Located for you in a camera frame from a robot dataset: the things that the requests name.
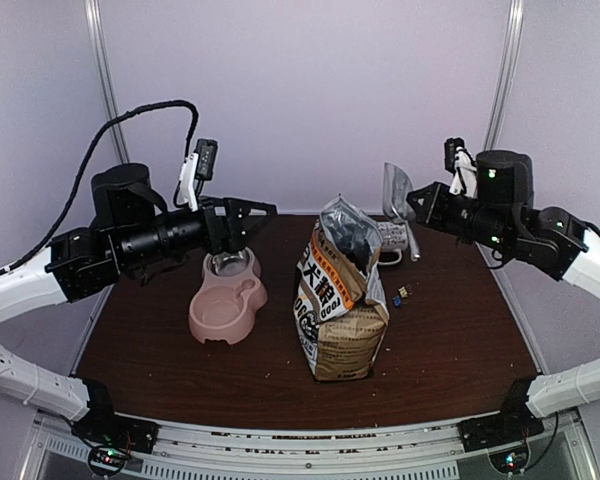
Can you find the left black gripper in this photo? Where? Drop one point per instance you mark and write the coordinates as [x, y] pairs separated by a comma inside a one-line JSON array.
[[232, 239]]

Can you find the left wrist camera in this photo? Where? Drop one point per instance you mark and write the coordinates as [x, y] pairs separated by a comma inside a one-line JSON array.
[[197, 169]]

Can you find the metal scoop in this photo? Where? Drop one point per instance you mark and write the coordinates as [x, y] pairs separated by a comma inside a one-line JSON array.
[[396, 187]]

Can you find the steel bowl insert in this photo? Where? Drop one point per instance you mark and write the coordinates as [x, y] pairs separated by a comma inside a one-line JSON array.
[[228, 264]]

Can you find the dog food bag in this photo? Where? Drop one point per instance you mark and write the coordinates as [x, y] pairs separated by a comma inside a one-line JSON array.
[[340, 309]]

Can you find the patterned ceramic mug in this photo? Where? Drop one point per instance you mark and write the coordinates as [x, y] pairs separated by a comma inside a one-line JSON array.
[[394, 243]]

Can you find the front aluminium rail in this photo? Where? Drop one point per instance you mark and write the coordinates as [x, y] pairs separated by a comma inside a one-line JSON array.
[[421, 451]]

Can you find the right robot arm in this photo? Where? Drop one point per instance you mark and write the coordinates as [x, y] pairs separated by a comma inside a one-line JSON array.
[[490, 202]]

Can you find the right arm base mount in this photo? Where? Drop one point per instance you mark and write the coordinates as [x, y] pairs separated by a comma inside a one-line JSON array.
[[506, 433]]

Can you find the aluminium frame post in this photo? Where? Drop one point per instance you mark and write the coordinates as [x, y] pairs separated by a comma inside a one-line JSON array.
[[509, 59], [97, 37]]

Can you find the right aluminium frame post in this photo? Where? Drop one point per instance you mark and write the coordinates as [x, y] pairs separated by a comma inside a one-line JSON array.
[[509, 59]]

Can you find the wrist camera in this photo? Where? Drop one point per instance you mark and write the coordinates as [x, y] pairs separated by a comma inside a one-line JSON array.
[[197, 169], [462, 166]]

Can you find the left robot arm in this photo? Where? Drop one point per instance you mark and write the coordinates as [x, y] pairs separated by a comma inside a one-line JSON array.
[[132, 229]]

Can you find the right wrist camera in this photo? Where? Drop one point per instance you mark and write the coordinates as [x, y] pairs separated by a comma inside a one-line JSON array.
[[462, 166]]

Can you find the pink double pet bowl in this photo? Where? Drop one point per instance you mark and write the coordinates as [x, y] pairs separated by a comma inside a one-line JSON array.
[[225, 308]]

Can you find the left aluminium frame post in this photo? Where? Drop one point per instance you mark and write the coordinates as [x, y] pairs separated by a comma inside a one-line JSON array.
[[97, 37]]

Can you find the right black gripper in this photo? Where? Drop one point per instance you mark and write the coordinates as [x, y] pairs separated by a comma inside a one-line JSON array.
[[432, 214]]

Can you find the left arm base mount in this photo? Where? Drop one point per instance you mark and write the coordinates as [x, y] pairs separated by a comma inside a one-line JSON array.
[[110, 437]]

